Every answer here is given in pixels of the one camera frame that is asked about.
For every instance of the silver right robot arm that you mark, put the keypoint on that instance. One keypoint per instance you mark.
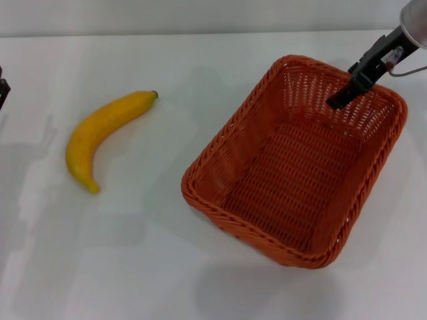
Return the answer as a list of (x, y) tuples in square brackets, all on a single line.
[(415, 20)]

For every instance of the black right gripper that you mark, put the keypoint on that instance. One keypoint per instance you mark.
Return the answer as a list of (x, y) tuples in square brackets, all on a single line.
[(377, 63)]

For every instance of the orange woven plastic basket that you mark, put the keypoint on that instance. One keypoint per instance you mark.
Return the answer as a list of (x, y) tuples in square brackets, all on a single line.
[(287, 186)]

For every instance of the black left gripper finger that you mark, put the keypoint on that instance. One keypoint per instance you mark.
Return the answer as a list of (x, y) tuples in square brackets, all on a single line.
[(3, 90)]

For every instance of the yellow banana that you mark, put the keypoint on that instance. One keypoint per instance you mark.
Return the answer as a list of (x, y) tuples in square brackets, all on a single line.
[(100, 116)]

